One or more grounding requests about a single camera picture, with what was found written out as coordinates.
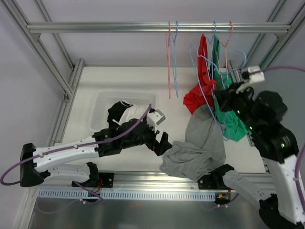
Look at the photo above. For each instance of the aluminium front rail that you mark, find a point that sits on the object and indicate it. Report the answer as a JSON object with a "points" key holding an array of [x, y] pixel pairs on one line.
{"points": [[155, 181]]}

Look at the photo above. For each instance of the green tank top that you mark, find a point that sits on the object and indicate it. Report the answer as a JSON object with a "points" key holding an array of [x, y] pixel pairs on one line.
{"points": [[234, 129]]}

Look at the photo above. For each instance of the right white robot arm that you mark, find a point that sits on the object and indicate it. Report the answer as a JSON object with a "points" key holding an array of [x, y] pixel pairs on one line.
{"points": [[277, 146]]}

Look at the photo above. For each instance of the white slotted cable duct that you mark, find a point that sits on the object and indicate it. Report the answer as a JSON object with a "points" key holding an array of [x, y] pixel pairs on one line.
{"points": [[129, 195]]}

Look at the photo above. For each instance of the aluminium hanging rail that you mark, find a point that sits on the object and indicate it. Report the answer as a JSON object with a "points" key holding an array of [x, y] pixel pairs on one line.
{"points": [[157, 27]]}

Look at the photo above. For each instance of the light blue hanger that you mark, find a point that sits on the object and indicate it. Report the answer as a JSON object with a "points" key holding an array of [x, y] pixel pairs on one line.
{"points": [[211, 43], [174, 58], [211, 88]]}

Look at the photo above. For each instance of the aluminium frame left post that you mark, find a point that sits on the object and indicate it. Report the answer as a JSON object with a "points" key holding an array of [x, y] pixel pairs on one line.
{"points": [[21, 21]]}

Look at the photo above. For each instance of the grey tank top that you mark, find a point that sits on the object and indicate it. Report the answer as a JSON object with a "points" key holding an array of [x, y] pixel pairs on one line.
{"points": [[201, 152]]}

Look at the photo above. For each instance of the white plastic basket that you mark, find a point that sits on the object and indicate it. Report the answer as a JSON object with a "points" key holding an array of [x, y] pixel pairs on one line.
{"points": [[105, 99]]}

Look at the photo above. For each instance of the pink hanger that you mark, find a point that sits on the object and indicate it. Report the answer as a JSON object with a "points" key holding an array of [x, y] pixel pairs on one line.
{"points": [[168, 50], [225, 51]]}

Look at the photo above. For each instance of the aluminium frame post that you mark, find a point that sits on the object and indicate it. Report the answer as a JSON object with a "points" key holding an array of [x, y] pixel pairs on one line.
{"points": [[21, 21], [272, 49]]}

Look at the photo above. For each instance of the black tank top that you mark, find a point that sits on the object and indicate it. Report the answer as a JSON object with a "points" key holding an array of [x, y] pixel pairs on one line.
{"points": [[115, 113]]}

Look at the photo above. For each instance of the white tank top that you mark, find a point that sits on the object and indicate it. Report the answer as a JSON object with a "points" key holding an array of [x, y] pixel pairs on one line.
{"points": [[134, 112]]}

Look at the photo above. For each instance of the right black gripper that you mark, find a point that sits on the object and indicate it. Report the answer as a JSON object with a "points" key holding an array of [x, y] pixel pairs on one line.
{"points": [[228, 96]]}

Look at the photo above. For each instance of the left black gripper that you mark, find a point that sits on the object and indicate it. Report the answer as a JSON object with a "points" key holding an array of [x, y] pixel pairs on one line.
{"points": [[155, 142]]}

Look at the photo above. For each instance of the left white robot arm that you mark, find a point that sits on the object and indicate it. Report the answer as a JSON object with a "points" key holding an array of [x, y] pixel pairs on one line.
{"points": [[40, 164]]}

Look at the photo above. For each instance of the red tank top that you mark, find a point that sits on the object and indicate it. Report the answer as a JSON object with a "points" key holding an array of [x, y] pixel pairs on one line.
{"points": [[194, 98]]}

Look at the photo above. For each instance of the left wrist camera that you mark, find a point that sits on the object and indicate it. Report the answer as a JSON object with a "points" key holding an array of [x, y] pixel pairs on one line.
{"points": [[154, 119]]}

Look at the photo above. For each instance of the aluminium frame right post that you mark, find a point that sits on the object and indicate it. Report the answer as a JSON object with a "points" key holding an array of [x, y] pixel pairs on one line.
{"points": [[272, 49]]}

